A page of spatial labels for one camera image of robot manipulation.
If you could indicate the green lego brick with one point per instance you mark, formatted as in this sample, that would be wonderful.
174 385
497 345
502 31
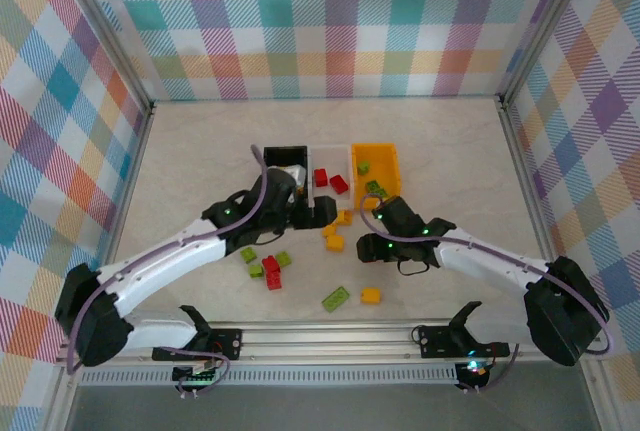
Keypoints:
363 167
256 270
375 186
283 258
248 253

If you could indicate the red lego brick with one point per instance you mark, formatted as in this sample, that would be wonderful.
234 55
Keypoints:
320 177
273 280
339 184
270 263

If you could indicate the green lego plate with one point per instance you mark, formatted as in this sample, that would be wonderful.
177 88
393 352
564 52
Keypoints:
336 297

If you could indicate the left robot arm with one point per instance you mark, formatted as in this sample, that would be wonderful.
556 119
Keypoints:
165 261

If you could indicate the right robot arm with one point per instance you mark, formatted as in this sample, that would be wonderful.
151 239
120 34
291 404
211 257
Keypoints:
490 258

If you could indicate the yellow plastic bin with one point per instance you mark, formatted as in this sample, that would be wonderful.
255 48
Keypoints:
387 171

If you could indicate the yellow lego brick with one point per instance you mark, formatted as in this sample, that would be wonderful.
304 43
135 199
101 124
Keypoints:
344 216
327 229
335 242
371 295

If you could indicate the black plastic bin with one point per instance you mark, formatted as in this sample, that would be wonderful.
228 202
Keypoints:
285 153

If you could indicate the white plastic bin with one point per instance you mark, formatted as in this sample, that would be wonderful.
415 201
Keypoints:
332 161

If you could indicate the aluminium base beam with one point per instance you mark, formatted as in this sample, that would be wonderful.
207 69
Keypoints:
325 341

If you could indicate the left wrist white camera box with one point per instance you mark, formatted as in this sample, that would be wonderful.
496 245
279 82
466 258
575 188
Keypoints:
294 174

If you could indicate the aluminium table side rail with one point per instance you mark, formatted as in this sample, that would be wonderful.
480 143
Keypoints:
133 176
525 176

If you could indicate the aluminium frame post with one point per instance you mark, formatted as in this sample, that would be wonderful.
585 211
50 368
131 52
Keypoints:
545 26
107 26

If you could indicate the aluminium frame leg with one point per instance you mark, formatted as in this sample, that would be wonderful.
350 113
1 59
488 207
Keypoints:
62 401
597 396

